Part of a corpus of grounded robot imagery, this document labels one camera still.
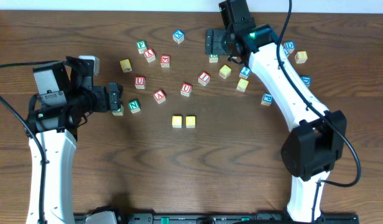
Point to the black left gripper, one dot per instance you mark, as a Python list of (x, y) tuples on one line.
[(114, 97)]

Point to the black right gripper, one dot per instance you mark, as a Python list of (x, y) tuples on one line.
[(216, 42)]

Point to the green R wooden block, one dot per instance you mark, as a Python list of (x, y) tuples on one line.
[(213, 58)]

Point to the yellow C wooden block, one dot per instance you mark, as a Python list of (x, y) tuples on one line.
[(176, 121)]

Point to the yellow O wooden block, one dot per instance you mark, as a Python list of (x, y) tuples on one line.
[(190, 121)]

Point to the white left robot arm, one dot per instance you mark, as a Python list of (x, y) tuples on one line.
[(51, 185)]

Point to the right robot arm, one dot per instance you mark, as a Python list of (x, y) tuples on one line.
[(316, 138)]

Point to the green-sided block under gripper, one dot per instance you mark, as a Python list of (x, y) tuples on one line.
[(118, 112)]

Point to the green N wooden block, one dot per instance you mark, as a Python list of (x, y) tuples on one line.
[(134, 106)]

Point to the red U block left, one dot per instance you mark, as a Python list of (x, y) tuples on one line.
[(139, 83)]

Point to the red u block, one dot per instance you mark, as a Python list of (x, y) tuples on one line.
[(186, 90), (139, 83)]

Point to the yellow block far left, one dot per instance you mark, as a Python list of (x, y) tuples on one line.
[(125, 65)]

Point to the red I block near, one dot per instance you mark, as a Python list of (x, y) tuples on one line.
[(204, 78)]

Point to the blue 2 wooden block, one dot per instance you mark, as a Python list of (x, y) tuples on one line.
[(245, 72)]

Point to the blue X wooden block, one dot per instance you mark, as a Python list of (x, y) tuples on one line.
[(178, 36)]

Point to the red A wooden block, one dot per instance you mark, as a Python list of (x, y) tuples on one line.
[(159, 96)]

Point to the yellow block lower middle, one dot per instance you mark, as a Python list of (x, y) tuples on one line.
[(242, 85)]

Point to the red X wooden block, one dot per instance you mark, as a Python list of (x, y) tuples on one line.
[(149, 55)]

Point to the green F wooden block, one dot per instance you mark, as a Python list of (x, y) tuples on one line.
[(141, 46)]

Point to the red E wooden block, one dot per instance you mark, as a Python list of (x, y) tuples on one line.
[(165, 61)]

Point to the red U block middle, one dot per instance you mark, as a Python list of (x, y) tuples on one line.
[(186, 90)]

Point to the blue D block far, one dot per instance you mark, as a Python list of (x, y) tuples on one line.
[(289, 46)]

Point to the blue d block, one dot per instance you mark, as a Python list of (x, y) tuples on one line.
[(306, 80), (289, 46)]

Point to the blue P wooden block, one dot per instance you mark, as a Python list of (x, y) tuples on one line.
[(267, 99)]

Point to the yellow 8 wooden block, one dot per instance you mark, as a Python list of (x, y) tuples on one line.
[(301, 57)]

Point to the blue D block near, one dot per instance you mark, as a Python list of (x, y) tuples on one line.
[(306, 80)]

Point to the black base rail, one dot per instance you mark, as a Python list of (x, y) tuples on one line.
[(150, 217)]

